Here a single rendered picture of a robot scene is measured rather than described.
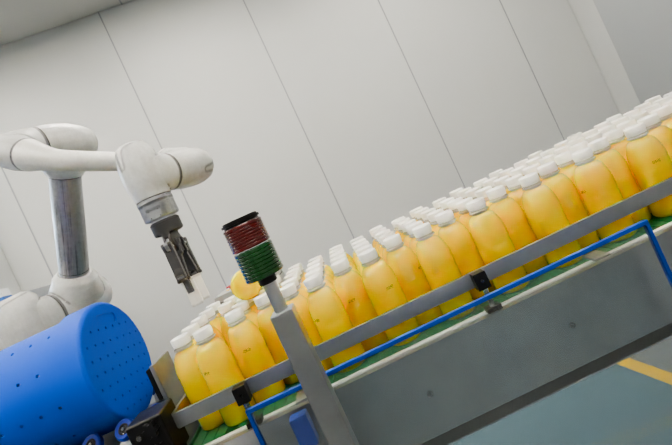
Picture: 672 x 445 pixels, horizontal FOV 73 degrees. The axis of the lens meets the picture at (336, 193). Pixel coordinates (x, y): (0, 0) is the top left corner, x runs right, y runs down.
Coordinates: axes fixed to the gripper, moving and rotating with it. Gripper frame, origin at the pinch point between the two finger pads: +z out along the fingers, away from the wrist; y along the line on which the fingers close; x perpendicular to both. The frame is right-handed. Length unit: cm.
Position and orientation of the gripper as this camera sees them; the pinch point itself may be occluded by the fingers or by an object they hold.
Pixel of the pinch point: (197, 290)
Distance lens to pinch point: 123.5
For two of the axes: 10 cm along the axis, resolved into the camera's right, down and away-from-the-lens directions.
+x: 9.1, -4.2, 0.3
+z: 4.2, 9.1, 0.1
